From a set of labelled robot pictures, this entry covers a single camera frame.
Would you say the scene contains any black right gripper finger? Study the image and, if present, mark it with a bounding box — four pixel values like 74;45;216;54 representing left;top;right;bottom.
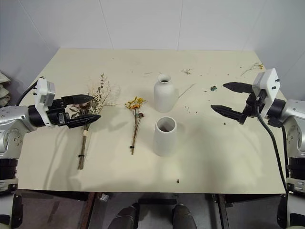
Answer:
222;82;254;94
210;104;246;125

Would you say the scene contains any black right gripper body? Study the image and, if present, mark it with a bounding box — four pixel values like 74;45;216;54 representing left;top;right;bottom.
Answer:
241;91;263;118

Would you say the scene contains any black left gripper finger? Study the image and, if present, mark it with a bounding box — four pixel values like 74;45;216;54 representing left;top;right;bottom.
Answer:
61;94;94;106
65;114;102;130

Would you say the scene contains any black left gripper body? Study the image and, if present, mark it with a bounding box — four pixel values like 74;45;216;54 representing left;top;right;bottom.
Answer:
46;96;72;127

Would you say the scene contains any white bottle-shaped vase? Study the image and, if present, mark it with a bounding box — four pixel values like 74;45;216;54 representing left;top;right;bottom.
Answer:
153;73;177;113

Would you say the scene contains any white cylinder vase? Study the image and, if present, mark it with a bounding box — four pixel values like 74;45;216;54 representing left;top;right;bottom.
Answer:
153;116;178;157

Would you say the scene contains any white dried flower bouquet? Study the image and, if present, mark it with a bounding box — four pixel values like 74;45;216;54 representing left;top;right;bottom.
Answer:
76;73;122;171

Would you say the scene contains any thin pale straw stem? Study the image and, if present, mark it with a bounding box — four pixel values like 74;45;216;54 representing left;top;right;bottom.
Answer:
178;83;196;99

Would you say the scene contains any yellow dried flower bouquet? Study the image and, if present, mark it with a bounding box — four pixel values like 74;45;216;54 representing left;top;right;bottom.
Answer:
124;96;147;156

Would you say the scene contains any pile of grey sacks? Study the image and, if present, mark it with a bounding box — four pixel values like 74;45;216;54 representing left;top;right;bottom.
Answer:
0;71;11;106

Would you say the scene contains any rusty metal table beam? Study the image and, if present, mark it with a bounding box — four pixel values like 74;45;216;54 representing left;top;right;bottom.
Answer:
212;193;230;229
78;191;101;229

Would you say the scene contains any dark rounded shape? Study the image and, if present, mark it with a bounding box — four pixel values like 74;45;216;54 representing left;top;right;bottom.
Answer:
110;205;139;229
172;203;199;229

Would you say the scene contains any black crossbar under table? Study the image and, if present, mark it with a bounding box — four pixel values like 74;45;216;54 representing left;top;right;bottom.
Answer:
138;198;178;205

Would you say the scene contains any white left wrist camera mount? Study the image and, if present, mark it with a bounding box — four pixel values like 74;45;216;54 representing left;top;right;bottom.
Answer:
34;77;57;123

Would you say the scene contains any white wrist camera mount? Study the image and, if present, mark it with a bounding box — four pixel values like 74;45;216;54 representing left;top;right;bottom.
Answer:
252;68;281;119
34;77;57;123

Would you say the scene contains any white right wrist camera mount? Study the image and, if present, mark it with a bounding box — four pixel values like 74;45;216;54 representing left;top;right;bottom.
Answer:
252;68;281;119

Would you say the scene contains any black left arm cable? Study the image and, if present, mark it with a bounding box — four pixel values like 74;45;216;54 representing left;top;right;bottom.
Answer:
15;80;39;107

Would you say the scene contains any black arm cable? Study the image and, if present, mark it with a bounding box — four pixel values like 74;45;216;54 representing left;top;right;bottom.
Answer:
15;80;39;107
255;94;287;193

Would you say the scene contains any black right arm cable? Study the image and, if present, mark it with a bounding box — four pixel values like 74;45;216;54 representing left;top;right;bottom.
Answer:
255;94;287;193

